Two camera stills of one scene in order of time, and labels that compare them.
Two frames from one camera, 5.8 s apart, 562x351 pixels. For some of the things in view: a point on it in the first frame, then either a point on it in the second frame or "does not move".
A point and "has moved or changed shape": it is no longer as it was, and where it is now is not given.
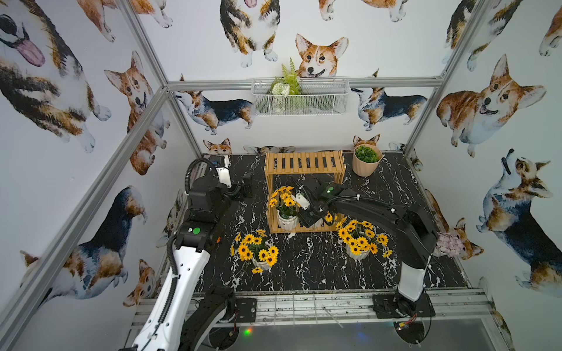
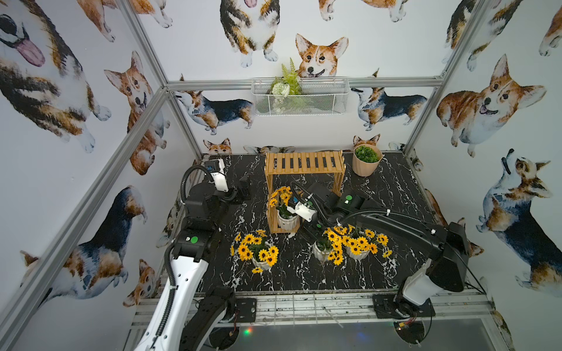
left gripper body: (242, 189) does not move
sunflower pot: (255, 250) does not move
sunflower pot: (359, 240) does not move
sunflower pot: (328, 219) has moved or changed shape
